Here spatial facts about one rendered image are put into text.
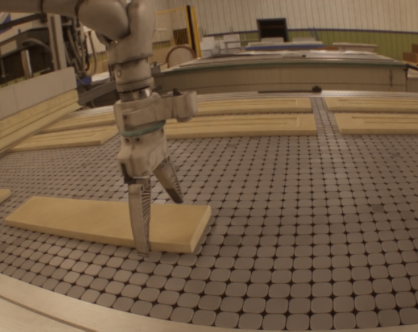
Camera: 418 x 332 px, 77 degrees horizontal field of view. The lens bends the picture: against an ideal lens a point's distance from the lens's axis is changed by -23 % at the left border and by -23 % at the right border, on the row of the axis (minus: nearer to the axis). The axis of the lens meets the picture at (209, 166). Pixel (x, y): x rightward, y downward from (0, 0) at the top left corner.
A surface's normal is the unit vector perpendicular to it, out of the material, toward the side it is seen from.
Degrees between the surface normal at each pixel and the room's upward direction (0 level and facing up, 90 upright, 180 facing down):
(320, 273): 0
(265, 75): 90
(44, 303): 0
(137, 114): 90
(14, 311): 0
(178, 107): 90
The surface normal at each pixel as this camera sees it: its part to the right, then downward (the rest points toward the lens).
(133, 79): 0.23, 0.33
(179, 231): -0.13, -0.92
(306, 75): -0.25, 0.40
